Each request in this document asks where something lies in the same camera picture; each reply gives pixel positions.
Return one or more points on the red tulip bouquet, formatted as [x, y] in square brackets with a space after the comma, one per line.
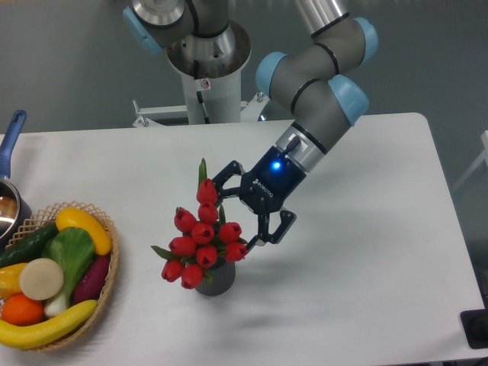
[206, 237]

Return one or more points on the white frame at right edge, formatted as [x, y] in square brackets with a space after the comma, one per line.
[477, 165]

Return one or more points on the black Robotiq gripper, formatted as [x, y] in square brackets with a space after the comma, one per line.
[270, 183]

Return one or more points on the woven wicker basket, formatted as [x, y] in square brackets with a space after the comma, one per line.
[48, 215]

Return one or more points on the yellow banana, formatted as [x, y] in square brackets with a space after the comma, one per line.
[41, 334]

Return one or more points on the green bok choy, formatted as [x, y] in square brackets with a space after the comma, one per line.
[73, 250]

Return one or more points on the purple sweet potato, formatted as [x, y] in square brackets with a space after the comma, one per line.
[91, 284]

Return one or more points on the dark green cucumber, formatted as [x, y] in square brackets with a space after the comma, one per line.
[29, 247]

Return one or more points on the beige round disc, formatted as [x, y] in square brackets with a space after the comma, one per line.
[41, 279]

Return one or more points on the black device at table edge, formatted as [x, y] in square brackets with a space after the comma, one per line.
[474, 323]

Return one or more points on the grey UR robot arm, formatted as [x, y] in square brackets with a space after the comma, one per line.
[209, 50]

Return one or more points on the yellow bell pepper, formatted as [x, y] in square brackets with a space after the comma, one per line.
[9, 280]

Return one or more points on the blue handled saucepan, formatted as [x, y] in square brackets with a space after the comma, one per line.
[14, 210]

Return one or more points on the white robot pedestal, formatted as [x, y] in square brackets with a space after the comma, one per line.
[207, 101]

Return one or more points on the dark grey ribbed vase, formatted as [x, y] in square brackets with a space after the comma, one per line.
[222, 277]

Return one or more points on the orange fruit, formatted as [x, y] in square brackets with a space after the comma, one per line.
[20, 310]

